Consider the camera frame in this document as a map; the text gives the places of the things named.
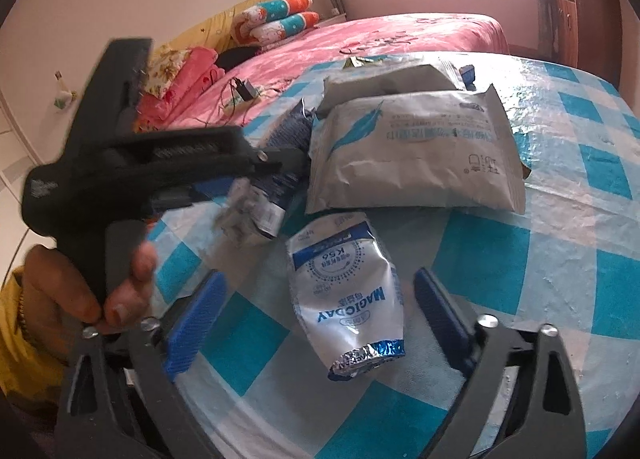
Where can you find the plain grey-white packet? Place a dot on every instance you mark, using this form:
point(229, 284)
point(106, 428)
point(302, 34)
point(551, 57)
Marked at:
point(385, 81)

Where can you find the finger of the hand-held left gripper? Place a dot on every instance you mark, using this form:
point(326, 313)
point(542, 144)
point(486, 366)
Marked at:
point(190, 196)
point(281, 161)

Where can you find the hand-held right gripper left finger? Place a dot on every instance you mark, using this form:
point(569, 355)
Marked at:
point(196, 324)

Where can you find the blue white checkered tablecloth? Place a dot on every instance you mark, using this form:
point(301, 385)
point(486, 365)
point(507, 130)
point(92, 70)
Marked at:
point(550, 264)

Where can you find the wooden cabinet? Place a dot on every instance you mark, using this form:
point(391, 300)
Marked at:
point(575, 14)

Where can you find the black charger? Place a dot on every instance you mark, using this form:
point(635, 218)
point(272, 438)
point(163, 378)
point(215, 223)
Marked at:
point(247, 90)

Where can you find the dark blue packet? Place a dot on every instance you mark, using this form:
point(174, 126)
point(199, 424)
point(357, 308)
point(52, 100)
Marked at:
point(272, 199)

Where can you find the yellow floral cushion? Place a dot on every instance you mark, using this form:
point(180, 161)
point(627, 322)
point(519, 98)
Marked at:
point(167, 66)

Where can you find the green wrapper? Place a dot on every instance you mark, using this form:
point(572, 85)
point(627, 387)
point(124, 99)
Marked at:
point(360, 62)

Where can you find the cartoon print bolster pillow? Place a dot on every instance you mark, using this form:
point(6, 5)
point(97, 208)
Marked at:
point(280, 29)
point(277, 6)

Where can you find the bed with pink sheet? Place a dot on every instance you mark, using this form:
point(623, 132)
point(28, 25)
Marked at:
point(375, 34)

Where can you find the white blue foil snack packet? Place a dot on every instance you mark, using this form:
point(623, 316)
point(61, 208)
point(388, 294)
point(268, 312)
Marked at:
point(345, 309)

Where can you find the pink folded blanket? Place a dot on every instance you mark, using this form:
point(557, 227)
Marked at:
point(195, 71)

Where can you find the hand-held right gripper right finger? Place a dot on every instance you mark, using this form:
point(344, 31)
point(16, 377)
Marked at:
point(440, 319)

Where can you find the small dark blue object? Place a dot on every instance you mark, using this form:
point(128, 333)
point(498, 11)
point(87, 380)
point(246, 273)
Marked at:
point(467, 74)

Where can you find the black cloth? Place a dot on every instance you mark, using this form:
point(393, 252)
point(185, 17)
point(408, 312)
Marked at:
point(237, 59)

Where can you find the small white wall fixture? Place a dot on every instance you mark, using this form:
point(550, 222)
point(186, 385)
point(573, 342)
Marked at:
point(63, 95)

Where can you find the white feather-print wipes packet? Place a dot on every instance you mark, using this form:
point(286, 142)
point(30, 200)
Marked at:
point(420, 154)

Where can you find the person's left hand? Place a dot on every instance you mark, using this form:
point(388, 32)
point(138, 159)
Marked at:
point(55, 289)

